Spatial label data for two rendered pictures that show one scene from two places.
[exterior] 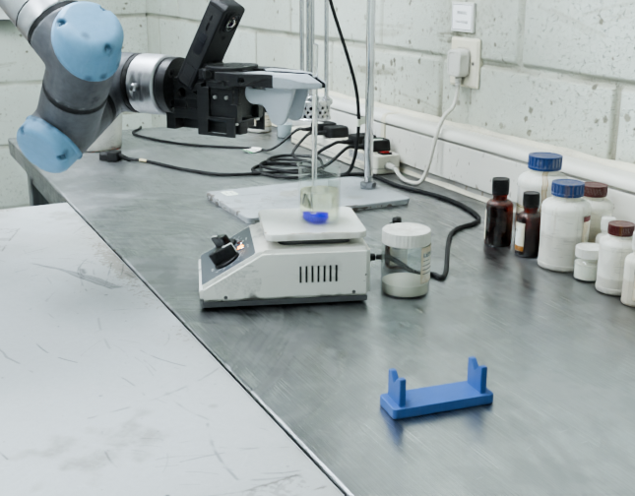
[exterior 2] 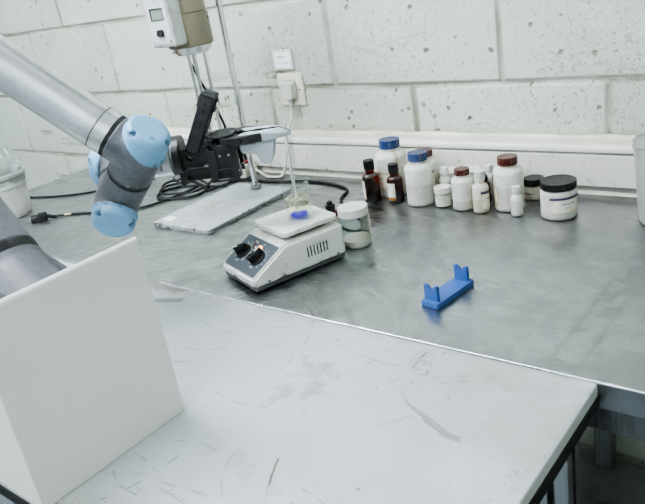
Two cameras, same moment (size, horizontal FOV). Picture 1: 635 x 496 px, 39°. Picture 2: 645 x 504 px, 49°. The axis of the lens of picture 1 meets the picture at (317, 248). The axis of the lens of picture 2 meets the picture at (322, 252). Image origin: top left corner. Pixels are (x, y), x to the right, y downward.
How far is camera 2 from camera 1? 49 cm
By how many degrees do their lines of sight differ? 21
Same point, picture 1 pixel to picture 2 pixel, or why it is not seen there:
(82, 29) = (147, 134)
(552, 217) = (415, 175)
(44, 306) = not seen: hidden behind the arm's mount
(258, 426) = (375, 339)
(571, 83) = (378, 90)
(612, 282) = (465, 203)
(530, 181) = (386, 157)
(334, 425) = (412, 324)
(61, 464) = (299, 397)
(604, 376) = (509, 253)
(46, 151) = (120, 222)
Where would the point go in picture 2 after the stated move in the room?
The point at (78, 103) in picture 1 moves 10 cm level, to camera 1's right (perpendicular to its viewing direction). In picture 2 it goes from (143, 184) to (201, 168)
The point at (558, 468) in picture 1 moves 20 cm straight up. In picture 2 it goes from (537, 302) to (530, 175)
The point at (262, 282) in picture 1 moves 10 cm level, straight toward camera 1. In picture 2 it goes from (288, 264) to (314, 281)
